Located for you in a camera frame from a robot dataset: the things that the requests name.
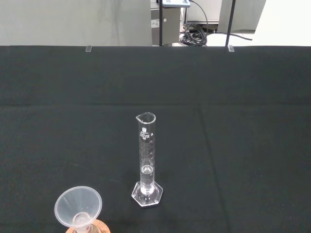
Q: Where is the black bench cloth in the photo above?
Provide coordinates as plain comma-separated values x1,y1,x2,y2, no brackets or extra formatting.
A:
0,45,311,233

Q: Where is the pale grey cabinet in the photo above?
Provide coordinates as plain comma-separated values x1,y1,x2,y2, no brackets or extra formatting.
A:
150,0,189,47

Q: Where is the black tripod pole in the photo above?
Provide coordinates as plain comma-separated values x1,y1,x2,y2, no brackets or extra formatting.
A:
225,0,237,47
158,0,165,47

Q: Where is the grey blue device box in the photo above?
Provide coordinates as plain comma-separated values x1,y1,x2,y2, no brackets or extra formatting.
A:
162,0,191,8

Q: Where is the translucent plastic funnel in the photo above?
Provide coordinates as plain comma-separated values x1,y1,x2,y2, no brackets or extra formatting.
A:
54,185,103,231

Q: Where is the white machine cabinet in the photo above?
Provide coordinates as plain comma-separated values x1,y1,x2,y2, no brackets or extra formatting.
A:
186,0,267,34

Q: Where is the black floor cable bundle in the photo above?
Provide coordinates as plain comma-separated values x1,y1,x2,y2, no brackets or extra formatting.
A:
179,0,254,47

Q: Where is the cork ring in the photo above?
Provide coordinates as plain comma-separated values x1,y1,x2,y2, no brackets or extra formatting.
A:
65,219,110,233

